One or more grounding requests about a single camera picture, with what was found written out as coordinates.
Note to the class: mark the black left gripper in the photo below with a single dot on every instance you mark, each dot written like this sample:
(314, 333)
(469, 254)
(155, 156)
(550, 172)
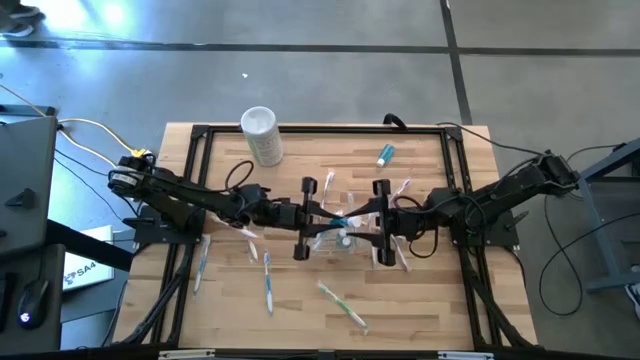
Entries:
(287, 215)

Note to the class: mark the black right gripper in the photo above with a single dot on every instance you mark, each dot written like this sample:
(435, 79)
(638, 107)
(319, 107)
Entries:
(405, 225)

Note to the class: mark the clear acrylic organizer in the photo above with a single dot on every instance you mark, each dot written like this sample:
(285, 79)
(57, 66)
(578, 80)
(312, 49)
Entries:
(327, 245)

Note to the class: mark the light purple toothbrush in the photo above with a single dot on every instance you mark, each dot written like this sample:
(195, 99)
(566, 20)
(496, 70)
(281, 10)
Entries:
(402, 189)

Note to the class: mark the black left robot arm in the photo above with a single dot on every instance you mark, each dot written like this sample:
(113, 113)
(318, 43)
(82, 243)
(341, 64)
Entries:
(180, 192)

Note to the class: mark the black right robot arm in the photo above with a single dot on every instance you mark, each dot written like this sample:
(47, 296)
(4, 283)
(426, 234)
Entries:
(500, 200)

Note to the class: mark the white wipes canister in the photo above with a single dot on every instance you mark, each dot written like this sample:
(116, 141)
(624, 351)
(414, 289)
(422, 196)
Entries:
(262, 136)

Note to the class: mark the black desk support bar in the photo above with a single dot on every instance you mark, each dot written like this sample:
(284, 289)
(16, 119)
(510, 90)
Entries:
(90, 247)

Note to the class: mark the white printed box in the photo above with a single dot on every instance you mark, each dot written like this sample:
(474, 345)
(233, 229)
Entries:
(90, 260)

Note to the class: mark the person's shoe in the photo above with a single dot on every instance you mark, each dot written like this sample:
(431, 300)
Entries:
(20, 20)
(634, 297)

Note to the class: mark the grey desk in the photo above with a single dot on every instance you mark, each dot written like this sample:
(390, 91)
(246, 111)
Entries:
(25, 175)

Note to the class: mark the black computer mouse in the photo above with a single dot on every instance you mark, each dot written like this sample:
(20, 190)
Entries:
(32, 302)

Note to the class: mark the black aluminium table frame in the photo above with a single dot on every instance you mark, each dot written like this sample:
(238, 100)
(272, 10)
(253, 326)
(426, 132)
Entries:
(325, 129)

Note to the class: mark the white bracket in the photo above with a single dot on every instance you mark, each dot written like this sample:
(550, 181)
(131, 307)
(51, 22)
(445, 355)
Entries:
(185, 355)
(465, 356)

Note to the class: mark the blue steel frame table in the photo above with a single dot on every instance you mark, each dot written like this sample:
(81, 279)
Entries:
(600, 167)

